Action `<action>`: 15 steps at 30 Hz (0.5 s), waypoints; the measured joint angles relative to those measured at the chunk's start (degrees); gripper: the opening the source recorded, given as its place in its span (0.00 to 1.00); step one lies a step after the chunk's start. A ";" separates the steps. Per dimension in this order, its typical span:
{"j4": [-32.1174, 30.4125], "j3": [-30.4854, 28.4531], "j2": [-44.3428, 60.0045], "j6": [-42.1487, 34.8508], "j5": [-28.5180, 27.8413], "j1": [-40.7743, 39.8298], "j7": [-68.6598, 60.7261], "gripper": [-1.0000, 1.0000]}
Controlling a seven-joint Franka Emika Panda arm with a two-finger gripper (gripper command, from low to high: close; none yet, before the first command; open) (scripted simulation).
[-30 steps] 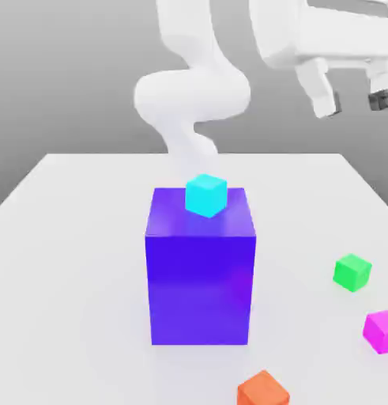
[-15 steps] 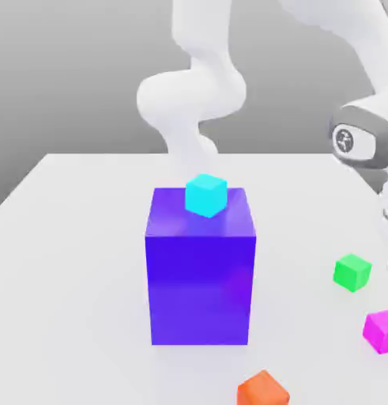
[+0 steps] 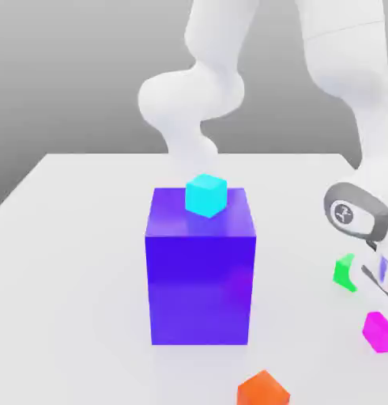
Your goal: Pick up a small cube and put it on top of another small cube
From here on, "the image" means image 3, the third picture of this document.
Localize small cyan cube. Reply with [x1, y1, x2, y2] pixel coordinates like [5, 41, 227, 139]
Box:
[184, 172, 228, 219]

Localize small orange cube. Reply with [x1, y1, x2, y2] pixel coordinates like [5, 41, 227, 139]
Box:
[236, 369, 292, 405]

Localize small green cube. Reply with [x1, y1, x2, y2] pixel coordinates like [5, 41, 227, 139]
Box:
[332, 252, 358, 293]

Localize small magenta cube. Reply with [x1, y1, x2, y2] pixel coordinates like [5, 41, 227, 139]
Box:
[362, 311, 388, 354]

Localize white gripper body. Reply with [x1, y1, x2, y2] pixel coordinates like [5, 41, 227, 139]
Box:
[352, 252, 388, 317]

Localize large purple box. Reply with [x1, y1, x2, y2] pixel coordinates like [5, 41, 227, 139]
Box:
[145, 187, 257, 346]

